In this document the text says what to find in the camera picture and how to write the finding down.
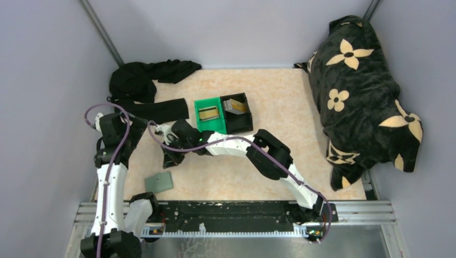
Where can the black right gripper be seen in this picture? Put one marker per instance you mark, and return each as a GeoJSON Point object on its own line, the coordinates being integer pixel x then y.
{"type": "Point", "coordinates": [170, 159]}

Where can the black cloth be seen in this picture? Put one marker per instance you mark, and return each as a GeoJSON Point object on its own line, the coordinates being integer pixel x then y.
{"type": "Point", "coordinates": [132, 87]}

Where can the gold credit card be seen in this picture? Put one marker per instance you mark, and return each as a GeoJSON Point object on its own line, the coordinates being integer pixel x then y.
{"type": "Point", "coordinates": [236, 107]}

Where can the green plastic bin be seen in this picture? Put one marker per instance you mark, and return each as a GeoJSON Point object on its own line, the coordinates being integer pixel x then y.
{"type": "Point", "coordinates": [217, 125]}

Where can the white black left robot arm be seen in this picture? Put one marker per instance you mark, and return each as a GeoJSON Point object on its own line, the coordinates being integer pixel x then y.
{"type": "Point", "coordinates": [116, 233]}

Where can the card stack in green bin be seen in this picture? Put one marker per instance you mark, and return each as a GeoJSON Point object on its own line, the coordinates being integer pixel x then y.
{"type": "Point", "coordinates": [208, 113]}

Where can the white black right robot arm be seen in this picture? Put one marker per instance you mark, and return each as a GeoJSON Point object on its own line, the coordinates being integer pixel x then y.
{"type": "Point", "coordinates": [269, 155]}

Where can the black floral blanket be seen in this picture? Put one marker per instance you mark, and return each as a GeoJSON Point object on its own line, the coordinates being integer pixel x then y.
{"type": "Point", "coordinates": [357, 99]}

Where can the aluminium frame rail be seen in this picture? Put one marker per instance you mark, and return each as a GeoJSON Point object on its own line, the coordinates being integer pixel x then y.
{"type": "Point", "coordinates": [350, 213]}

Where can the black plastic bin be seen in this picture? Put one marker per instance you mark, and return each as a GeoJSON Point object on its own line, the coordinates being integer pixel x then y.
{"type": "Point", "coordinates": [238, 123]}

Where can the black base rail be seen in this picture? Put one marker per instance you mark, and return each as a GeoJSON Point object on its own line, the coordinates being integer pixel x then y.
{"type": "Point", "coordinates": [237, 216]}

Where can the sage green card holder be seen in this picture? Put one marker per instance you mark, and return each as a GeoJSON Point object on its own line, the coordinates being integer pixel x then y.
{"type": "Point", "coordinates": [159, 182]}

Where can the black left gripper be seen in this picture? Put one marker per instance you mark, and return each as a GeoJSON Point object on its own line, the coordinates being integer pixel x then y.
{"type": "Point", "coordinates": [137, 127]}

